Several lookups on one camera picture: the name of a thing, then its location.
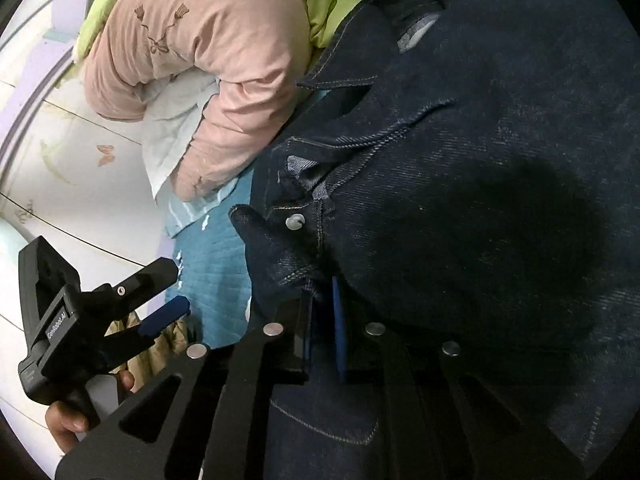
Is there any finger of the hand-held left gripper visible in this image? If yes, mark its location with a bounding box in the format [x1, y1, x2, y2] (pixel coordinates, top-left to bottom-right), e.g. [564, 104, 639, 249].
[102, 296, 191, 372]
[107, 257, 180, 314]

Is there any person's left hand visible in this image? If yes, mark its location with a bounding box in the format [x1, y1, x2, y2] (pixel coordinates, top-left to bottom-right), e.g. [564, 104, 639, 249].
[44, 369, 137, 455]

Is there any pink embroidered quilt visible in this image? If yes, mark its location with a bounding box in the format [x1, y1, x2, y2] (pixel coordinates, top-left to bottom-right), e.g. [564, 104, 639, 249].
[82, 0, 313, 203]

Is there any tan cloth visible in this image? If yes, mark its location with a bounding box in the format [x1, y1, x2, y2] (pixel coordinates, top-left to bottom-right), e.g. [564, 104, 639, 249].
[106, 310, 190, 388]

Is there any dark blue denim jacket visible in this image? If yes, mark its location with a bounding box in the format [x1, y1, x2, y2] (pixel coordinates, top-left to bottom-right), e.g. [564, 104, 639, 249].
[229, 0, 640, 480]

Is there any white cloth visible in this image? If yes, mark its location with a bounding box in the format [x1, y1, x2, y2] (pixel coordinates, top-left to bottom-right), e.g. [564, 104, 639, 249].
[140, 70, 223, 198]

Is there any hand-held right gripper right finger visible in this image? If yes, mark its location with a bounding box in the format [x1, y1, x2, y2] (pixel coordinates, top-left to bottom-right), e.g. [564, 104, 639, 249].
[331, 276, 587, 480]

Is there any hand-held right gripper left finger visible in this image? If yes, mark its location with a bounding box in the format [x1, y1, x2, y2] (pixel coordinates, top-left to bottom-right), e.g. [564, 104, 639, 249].
[54, 294, 315, 480]

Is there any thin black cable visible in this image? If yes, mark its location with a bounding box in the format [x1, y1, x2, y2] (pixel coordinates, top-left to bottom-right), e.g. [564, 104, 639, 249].
[0, 192, 147, 268]

